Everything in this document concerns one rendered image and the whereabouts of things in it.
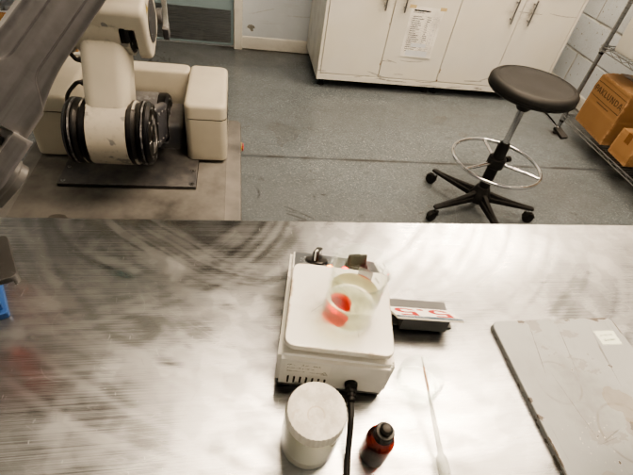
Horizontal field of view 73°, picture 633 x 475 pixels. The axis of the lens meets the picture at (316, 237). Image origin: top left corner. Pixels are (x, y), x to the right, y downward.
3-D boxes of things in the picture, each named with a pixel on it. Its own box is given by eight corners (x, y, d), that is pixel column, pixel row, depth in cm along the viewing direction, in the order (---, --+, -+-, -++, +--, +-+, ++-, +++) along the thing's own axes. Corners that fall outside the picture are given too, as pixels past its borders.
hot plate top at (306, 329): (293, 266, 54) (293, 261, 54) (385, 278, 55) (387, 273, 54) (283, 349, 45) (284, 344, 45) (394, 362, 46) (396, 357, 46)
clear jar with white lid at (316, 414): (346, 449, 47) (360, 417, 41) (301, 484, 44) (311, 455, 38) (312, 404, 50) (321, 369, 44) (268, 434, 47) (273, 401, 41)
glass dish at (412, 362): (428, 361, 56) (433, 352, 55) (446, 401, 52) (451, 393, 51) (389, 366, 55) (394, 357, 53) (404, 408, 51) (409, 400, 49)
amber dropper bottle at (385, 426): (383, 472, 45) (400, 447, 41) (356, 463, 46) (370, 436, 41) (387, 444, 48) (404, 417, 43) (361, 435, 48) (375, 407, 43)
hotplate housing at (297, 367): (288, 263, 65) (294, 224, 60) (373, 273, 66) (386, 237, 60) (269, 404, 49) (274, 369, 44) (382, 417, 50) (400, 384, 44)
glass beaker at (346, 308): (314, 295, 51) (324, 244, 45) (365, 290, 52) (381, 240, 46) (328, 347, 46) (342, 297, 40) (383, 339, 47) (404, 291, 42)
